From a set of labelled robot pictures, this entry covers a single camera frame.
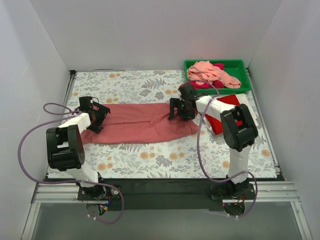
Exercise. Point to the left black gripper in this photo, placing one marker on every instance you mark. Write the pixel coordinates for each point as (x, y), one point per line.
(99, 116)

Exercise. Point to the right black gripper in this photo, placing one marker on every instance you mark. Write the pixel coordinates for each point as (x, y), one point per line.
(180, 110)

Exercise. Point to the dusty pink t shirt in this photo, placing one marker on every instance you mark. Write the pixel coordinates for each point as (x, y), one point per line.
(139, 124)

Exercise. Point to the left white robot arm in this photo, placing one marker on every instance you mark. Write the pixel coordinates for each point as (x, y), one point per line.
(65, 149)

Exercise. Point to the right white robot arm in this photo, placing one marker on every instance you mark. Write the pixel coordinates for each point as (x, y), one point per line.
(239, 132)

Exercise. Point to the magenta t shirt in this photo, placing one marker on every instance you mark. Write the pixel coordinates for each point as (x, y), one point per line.
(208, 72)

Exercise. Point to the peach t shirt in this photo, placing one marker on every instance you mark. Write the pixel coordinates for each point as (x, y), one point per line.
(228, 81)

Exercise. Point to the floral patterned table mat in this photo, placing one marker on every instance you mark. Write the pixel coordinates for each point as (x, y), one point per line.
(193, 156)

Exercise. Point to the folded white t shirt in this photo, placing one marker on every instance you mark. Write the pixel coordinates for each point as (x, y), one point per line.
(246, 102)

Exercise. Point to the green plastic bin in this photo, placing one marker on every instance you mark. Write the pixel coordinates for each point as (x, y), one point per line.
(234, 67)

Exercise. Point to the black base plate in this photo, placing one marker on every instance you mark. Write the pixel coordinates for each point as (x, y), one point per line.
(165, 193)

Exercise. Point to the aluminium frame rail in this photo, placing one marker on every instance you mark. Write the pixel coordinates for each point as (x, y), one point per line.
(267, 191)

